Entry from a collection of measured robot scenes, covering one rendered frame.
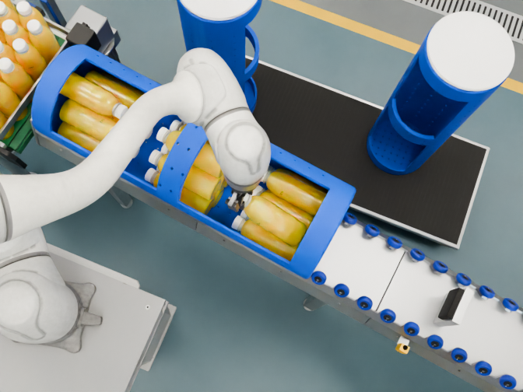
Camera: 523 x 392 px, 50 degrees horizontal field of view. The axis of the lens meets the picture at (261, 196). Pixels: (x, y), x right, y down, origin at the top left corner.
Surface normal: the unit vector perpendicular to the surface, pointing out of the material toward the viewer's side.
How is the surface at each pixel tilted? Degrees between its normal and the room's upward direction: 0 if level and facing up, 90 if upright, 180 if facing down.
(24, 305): 6
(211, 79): 25
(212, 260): 0
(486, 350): 0
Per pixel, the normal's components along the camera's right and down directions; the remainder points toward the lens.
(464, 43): 0.03, -0.25
